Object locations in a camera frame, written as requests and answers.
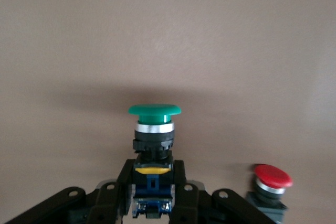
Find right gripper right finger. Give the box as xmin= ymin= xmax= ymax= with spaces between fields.
xmin=170 ymin=159 xmax=278 ymax=224

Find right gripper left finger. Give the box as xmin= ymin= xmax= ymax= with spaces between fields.
xmin=4 ymin=158 xmax=138 ymax=224

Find green push button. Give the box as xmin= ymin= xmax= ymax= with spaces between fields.
xmin=128 ymin=103 xmax=183 ymax=219

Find red push button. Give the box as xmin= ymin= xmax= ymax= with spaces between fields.
xmin=246 ymin=163 xmax=293 ymax=223

